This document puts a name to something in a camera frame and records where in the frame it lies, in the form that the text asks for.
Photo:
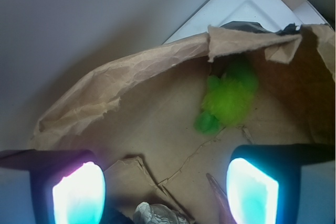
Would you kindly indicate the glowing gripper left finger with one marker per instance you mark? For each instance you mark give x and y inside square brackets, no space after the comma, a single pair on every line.
[51,187]

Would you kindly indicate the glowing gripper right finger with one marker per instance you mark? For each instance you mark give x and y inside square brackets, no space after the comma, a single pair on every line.
[292,183]

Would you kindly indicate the green plush animal toy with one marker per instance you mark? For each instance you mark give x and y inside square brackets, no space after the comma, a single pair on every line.
[228,98]

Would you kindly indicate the orange spiral seashell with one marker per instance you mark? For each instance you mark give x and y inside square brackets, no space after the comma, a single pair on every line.
[222,201]

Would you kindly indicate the brown paper bag tray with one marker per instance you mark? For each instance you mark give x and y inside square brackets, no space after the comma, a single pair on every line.
[137,113]

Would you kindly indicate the white plastic tray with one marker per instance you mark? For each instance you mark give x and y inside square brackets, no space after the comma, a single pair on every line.
[272,15]

